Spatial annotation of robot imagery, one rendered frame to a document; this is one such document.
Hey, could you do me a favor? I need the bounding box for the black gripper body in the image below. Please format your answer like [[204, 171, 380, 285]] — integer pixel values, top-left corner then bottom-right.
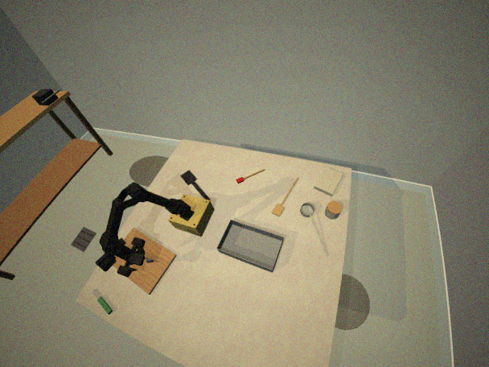
[[117, 237, 145, 277]]

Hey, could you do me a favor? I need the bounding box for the grey roasting tin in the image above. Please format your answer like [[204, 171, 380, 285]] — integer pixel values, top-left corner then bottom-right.
[[217, 220, 284, 272]]

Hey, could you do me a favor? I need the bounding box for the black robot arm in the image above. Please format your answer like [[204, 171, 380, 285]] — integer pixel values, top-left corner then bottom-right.
[[96, 183, 195, 271]]

